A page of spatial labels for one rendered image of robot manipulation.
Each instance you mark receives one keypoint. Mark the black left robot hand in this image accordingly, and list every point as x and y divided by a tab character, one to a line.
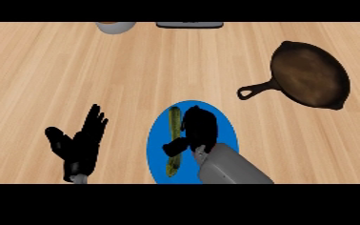
83	143

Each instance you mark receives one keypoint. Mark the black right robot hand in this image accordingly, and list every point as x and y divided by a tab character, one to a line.
201	127

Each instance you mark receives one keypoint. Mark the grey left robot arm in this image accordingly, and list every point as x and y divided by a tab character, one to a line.
80	178

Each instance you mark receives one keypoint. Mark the green squash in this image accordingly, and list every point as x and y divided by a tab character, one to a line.
175	124

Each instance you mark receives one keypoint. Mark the blue plate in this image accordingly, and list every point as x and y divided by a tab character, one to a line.
160	146

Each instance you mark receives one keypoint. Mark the dark cast iron pan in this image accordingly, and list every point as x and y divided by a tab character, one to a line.
309	76

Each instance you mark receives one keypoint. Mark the dark grey flat appliance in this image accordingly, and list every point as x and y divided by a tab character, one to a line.
190	25

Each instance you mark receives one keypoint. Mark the grey bowl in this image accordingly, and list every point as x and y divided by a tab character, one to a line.
114	27

